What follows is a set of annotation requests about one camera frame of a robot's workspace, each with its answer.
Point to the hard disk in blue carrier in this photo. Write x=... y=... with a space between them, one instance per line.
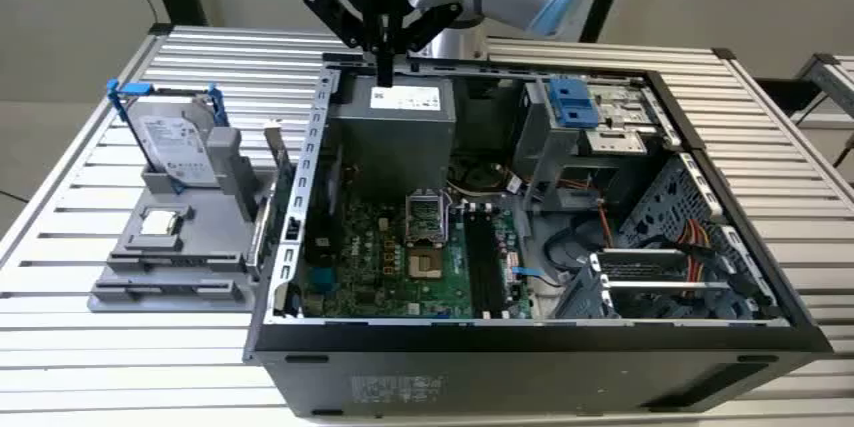
x=169 y=137

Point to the CPU socket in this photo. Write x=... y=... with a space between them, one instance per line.
x=425 y=263

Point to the graphics card with metal bracket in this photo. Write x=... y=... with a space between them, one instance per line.
x=280 y=147

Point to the metal drive cage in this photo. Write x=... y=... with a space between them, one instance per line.
x=540 y=147

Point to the blue plastic drive latch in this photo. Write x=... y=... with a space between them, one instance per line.
x=572 y=102

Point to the black PC case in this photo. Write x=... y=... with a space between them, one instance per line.
x=467 y=377

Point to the blue square board component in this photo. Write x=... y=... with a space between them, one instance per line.
x=321 y=281

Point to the green motherboard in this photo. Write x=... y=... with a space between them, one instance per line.
x=373 y=267

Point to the metal locking lever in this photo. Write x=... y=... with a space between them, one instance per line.
x=445 y=222

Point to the metal disk bay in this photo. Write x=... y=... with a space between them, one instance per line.
x=667 y=286

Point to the grey power supply unit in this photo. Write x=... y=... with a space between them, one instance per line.
x=393 y=147

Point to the grey parts rack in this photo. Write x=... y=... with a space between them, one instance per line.
x=213 y=232

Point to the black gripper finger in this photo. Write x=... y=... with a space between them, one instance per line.
x=340 y=17
x=423 y=32

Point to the silver CPU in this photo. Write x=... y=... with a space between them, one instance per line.
x=159 y=223

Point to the blue connector tab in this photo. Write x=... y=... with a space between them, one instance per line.
x=523 y=272

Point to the metal slat side table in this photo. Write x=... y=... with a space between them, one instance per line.
x=827 y=69

